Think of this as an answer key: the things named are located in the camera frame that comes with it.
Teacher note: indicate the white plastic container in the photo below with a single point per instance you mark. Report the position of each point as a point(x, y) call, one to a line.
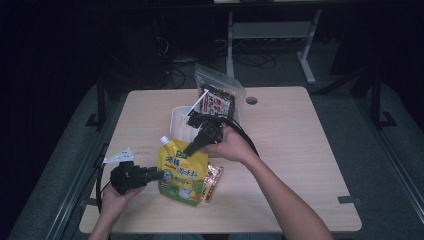
point(181, 128)

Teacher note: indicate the black metal stand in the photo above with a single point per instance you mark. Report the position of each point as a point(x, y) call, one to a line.
point(100, 106)
point(376, 100)

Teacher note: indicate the person's right hand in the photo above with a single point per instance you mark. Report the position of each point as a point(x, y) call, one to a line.
point(235, 146)

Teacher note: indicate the white metal desk frame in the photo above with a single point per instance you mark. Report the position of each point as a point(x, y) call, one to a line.
point(270, 30)

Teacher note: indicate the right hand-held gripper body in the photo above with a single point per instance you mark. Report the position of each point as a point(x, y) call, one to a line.
point(210, 131)

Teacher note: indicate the grey tape strip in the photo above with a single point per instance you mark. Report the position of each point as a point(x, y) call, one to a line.
point(90, 202)
point(348, 200)

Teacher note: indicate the red yellow snack bar packet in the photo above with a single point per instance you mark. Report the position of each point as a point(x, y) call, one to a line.
point(213, 181)

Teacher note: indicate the person's left hand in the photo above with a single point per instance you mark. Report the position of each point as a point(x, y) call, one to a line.
point(115, 203)

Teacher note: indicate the yellow spout pouch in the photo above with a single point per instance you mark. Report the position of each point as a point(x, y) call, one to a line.
point(181, 173)

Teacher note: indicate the clear seaweed snack bag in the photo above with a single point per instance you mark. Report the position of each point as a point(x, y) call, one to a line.
point(221, 93)

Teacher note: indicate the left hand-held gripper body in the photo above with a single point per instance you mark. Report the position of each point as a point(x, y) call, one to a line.
point(128, 176)

